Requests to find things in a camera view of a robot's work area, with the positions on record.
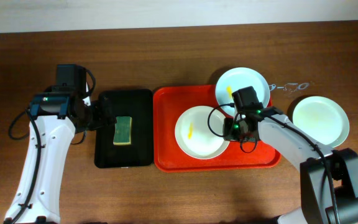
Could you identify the white plate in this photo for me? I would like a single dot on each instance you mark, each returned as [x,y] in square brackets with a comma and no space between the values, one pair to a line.
[198,132]

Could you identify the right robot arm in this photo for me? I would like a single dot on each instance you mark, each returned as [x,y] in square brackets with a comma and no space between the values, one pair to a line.
[328,177]

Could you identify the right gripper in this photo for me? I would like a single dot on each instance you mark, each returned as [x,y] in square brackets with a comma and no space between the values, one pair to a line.
[227,133]

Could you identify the pale green plate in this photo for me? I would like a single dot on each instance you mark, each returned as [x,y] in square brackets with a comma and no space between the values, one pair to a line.
[322,119]

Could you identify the green yellow sponge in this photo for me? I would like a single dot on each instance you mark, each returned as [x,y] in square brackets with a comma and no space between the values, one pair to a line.
[123,131]

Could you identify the light blue plate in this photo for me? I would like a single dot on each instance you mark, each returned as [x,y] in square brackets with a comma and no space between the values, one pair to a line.
[241,77]

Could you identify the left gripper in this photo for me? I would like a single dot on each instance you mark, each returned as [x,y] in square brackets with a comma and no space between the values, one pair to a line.
[105,112]

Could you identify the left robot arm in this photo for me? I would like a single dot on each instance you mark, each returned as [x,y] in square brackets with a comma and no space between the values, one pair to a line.
[56,115]

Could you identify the black plastic tray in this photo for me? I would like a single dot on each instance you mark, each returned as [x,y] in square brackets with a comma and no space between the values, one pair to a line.
[138,105]

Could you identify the red plastic tray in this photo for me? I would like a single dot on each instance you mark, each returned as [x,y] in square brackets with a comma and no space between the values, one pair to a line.
[168,104]

